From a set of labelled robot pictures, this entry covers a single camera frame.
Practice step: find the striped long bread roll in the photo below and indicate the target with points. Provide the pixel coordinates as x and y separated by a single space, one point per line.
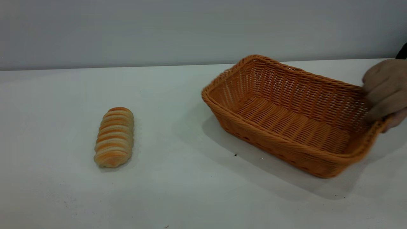
114 136

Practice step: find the orange woven wicker basket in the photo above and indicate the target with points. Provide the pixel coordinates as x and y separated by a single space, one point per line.
286 152

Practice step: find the dark sleeve of person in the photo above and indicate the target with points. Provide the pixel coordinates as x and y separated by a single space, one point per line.
403 52

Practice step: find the person's bare hand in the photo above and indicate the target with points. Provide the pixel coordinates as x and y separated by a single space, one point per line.
389 86

